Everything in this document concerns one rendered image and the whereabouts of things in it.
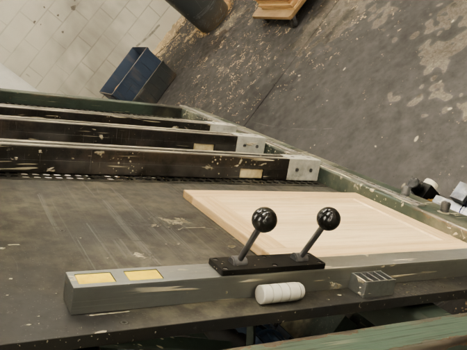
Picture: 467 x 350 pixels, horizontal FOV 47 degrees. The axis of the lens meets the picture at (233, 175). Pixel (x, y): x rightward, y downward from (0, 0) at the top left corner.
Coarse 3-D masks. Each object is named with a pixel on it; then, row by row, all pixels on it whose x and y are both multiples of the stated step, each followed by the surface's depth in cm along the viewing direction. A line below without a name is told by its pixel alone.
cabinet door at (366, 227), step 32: (192, 192) 132; (224, 192) 137; (256, 192) 142; (288, 192) 148; (320, 192) 154; (352, 192) 160; (224, 224) 114; (288, 224) 120; (352, 224) 128; (384, 224) 133; (416, 224) 136; (320, 256) 102
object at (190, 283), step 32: (352, 256) 99; (384, 256) 102; (416, 256) 105; (448, 256) 108; (64, 288) 74; (96, 288) 71; (128, 288) 74; (160, 288) 76; (192, 288) 79; (224, 288) 82; (320, 288) 91
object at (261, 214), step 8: (264, 208) 77; (256, 216) 77; (264, 216) 77; (272, 216) 77; (256, 224) 77; (264, 224) 76; (272, 224) 77; (256, 232) 79; (264, 232) 78; (248, 240) 81; (248, 248) 82; (232, 256) 84; (240, 256) 83; (232, 264) 83; (240, 264) 84
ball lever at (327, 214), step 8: (328, 208) 83; (320, 216) 83; (328, 216) 82; (336, 216) 83; (320, 224) 83; (328, 224) 83; (336, 224) 83; (320, 232) 86; (312, 240) 87; (304, 248) 88; (296, 256) 89; (304, 256) 90
